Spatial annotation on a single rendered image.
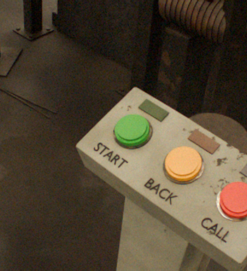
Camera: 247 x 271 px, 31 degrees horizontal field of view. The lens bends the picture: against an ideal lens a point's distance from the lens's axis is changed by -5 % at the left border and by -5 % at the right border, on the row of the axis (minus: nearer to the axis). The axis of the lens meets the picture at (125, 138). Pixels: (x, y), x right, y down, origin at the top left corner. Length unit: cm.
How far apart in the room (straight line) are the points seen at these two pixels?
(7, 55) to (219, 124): 124
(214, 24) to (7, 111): 78
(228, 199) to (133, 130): 14
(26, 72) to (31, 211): 66
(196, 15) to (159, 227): 67
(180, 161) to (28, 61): 134
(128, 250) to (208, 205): 18
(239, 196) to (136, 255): 20
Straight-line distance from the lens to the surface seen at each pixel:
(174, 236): 53
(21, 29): 199
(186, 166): 49
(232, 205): 47
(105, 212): 122
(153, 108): 55
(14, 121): 149
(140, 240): 58
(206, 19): 108
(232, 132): 69
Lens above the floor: 95
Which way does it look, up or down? 42 degrees down
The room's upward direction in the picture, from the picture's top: 6 degrees clockwise
